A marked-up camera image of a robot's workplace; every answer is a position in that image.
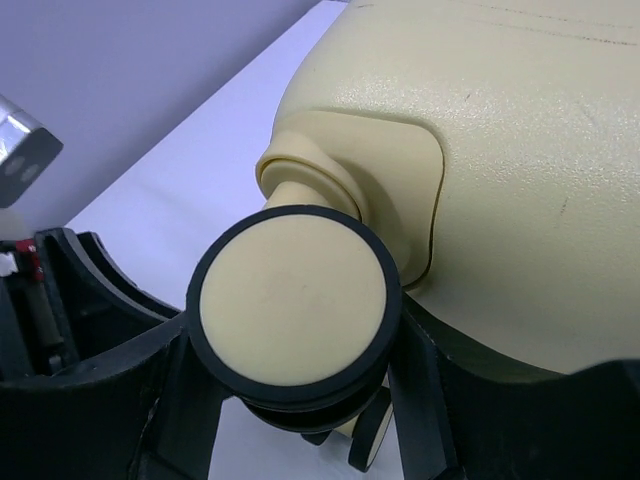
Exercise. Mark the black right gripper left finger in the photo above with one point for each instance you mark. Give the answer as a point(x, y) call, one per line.
point(146, 409)

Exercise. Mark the yellow hard-shell suitcase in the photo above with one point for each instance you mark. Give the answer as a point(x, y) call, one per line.
point(479, 157)

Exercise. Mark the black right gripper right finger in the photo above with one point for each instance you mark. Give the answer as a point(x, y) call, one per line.
point(465, 411)

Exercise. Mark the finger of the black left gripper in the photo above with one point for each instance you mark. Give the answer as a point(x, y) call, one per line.
point(103, 306)

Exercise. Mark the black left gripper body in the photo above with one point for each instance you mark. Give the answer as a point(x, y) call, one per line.
point(36, 337)

